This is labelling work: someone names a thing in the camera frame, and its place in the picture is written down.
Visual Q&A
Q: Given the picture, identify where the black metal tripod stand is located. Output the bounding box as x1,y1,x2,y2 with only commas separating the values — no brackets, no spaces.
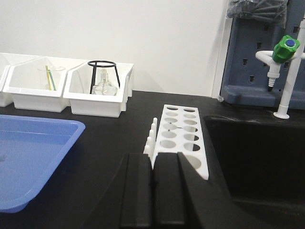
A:
87,60,121,96

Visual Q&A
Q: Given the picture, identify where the right white storage bin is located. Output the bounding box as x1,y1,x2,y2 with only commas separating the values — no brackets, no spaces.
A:
63,62,134,117

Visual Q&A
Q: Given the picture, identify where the middle white storage bin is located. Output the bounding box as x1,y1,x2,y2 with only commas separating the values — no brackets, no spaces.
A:
3,56,86,113

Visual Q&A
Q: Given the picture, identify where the beaker with coloured spoons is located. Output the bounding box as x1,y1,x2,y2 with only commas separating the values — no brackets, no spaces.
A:
37,65,65,91

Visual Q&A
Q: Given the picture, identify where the glass alcohol lamp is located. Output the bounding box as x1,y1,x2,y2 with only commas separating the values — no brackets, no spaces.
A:
93,68,118,96

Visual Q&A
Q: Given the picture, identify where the blue plastic tray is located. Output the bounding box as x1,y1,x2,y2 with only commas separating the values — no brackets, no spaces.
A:
0,114,85,213

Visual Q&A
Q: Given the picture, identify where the blue-grey pegboard drying rack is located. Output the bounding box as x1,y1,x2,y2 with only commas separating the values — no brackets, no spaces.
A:
220,13,304,107

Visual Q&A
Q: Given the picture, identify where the black lab sink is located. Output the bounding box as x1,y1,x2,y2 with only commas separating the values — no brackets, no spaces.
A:
205,117,305,229

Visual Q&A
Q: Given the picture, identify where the plastic bag of pegs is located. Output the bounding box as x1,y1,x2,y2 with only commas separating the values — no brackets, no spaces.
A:
227,0,288,25

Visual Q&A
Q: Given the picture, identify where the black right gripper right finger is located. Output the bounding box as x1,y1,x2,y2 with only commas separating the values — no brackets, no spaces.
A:
153,153,234,229

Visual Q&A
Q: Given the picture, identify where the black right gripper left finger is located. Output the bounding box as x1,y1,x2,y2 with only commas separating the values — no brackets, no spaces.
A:
120,154,153,228

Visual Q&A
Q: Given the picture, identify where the left white storage bin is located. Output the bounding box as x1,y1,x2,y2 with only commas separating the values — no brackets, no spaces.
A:
0,52,39,107

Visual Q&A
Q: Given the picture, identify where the white test tube rack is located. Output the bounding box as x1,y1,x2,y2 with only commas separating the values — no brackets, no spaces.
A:
143,104,209,180

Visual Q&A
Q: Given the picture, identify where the white storage bin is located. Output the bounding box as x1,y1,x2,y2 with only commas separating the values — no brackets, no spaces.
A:
63,62,134,117
0,52,39,107
3,56,86,113

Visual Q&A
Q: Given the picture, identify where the white lab faucet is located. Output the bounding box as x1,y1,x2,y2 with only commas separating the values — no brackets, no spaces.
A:
255,20,305,119

